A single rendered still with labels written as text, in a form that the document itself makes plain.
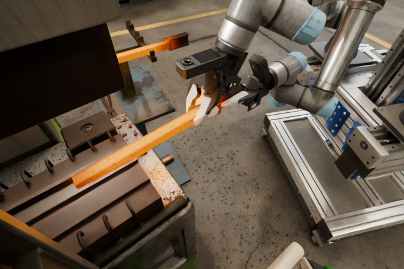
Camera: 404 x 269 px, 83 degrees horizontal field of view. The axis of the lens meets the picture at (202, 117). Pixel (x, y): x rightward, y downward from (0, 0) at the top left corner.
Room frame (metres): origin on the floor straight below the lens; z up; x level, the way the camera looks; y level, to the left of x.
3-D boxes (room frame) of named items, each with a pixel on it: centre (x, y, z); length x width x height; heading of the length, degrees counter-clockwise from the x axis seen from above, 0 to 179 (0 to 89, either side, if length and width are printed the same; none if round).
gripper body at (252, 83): (0.54, -0.16, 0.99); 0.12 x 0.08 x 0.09; 128
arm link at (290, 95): (0.62, -0.30, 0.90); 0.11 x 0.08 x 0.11; 57
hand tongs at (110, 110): (0.87, 0.49, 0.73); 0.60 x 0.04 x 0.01; 28
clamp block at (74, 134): (0.38, 0.30, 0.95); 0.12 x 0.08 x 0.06; 127
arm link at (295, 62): (0.63, -0.28, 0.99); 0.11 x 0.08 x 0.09; 128
